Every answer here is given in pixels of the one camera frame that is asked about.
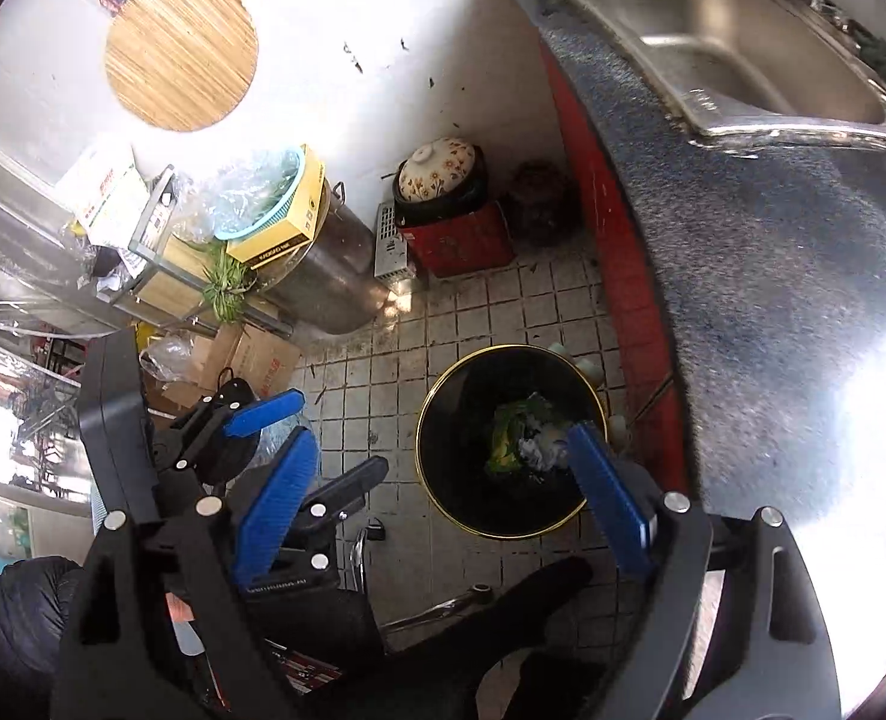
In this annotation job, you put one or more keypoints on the green printed snack bag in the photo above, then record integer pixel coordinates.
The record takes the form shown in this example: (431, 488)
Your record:
(514, 414)

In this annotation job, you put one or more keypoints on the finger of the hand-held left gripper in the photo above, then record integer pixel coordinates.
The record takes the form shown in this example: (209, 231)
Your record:
(263, 411)
(338, 491)

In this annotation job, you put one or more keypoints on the round bamboo mat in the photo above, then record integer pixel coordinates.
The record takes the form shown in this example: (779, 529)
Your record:
(180, 52)

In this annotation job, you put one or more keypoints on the black pot with floral lid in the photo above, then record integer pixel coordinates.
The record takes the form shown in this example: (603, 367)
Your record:
(435, 165)

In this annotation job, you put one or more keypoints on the white crumpled paper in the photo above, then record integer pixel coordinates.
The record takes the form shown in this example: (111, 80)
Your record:
(544, 450)

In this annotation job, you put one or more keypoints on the turquoise plastic basket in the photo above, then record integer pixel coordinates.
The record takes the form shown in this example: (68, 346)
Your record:
(263, 221)

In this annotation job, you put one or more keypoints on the red cabinet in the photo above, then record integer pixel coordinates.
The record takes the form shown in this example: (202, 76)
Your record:
(615, 240)

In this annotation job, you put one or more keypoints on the crumpled clear plastic bag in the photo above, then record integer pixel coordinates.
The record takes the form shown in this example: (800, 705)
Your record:
(169, 360)

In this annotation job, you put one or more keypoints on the metal frame shelf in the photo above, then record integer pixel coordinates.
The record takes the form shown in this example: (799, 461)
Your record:
(158, 292)

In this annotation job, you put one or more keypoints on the person's left forearm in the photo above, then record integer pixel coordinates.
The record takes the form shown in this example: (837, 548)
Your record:
(8, 630)

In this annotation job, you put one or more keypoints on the yellow cardboard box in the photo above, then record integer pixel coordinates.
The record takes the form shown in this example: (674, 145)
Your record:
(304, 202)

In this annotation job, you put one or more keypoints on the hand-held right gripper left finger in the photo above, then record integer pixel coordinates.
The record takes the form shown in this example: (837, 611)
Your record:
(278, 510)

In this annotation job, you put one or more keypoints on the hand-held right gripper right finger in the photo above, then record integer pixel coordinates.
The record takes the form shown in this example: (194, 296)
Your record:
(615, 502)

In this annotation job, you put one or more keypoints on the white printed box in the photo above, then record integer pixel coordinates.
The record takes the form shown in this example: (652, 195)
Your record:
(105, 187)

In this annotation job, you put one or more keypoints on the red crate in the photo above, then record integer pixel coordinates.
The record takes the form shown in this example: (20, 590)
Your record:
(458, 244)

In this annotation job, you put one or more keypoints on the grey perforated metal box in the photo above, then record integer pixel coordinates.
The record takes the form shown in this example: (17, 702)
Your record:
(389, 240)

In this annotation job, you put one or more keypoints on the black rounded item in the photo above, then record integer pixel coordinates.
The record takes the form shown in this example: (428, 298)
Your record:
(234, 384)

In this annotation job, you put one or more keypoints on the brown cardboard box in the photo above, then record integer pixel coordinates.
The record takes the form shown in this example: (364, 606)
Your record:
(255, 360)

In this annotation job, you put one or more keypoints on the white plastic container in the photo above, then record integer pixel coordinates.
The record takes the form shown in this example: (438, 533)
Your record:
(581, 364)

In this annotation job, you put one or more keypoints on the stainless steel sink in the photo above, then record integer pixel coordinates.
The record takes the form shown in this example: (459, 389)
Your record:
(712, 37)

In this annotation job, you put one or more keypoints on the dark brown bristly bundle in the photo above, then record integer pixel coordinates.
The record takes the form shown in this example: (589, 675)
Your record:
(544, 202)

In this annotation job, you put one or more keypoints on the large steel stockpot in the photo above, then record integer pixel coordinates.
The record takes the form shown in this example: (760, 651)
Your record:
(323, 277)

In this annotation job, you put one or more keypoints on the green leafy vegetables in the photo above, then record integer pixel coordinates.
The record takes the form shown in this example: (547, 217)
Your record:
(225, 277)

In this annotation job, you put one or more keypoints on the black trash bin gold rim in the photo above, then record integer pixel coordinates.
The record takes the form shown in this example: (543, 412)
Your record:
(465, 420)

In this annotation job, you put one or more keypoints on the stainless steel cabinet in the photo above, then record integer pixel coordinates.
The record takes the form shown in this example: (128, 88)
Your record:
(8, 225)

